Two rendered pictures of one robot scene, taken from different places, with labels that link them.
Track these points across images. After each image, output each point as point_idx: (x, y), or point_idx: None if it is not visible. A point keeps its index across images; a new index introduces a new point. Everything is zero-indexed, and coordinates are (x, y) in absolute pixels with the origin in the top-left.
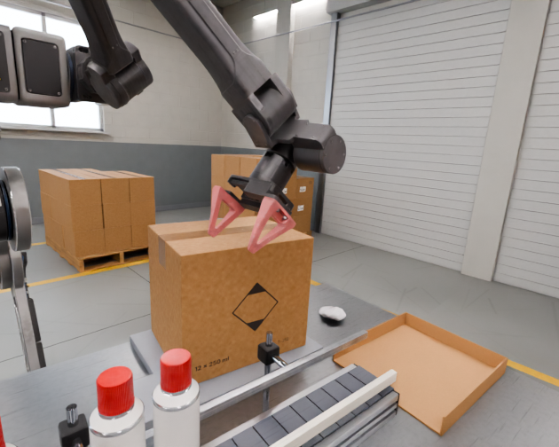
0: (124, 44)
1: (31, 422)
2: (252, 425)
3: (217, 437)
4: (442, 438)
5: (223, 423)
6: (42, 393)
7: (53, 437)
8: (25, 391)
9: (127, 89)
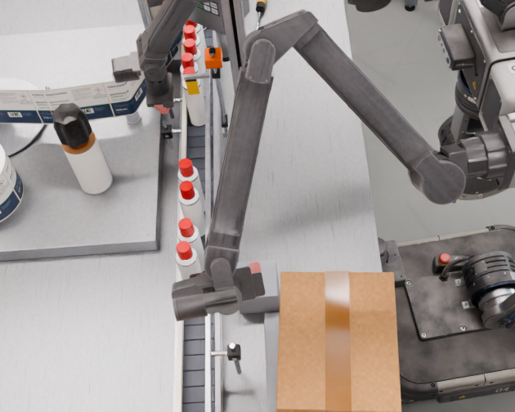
0: (396, 154)
1: (316, 241)
2: (215, 339)
3: (219, 317)
4: None
5: (247, 341)
6: (344, 246)
7: (296, 252)
8: (352, 238)
9: (414, 183)
